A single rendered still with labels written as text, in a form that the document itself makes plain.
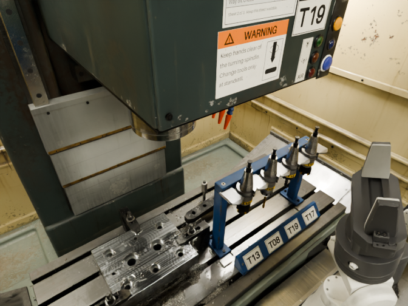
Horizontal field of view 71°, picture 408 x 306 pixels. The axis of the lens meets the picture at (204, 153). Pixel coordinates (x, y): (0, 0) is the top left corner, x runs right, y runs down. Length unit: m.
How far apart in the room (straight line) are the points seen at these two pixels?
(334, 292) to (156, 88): 0.50
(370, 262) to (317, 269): 0.93
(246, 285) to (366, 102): 0.95
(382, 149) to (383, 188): 0.06
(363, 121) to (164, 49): 1.25
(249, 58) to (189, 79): 0.12
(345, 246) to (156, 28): 0.39
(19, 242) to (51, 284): 0.66
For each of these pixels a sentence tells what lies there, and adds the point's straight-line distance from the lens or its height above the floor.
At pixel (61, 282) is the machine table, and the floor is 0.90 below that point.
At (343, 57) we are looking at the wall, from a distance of 1.50.
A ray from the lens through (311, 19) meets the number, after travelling 0.61.
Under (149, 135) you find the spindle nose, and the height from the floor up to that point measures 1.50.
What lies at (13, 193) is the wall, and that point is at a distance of 1.71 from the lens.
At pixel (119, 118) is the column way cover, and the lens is 1.16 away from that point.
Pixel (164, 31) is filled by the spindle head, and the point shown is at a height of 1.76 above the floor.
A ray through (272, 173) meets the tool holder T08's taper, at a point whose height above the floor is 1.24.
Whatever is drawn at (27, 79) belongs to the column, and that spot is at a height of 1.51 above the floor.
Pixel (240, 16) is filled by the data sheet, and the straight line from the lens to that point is 0.47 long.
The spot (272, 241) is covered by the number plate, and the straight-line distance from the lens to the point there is 1.16.
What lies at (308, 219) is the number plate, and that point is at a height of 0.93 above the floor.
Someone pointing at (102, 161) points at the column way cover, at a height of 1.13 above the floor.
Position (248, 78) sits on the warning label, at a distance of 0.52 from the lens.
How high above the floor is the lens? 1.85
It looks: 37 degrees down
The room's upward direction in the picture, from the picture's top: 1 degrees clockwise
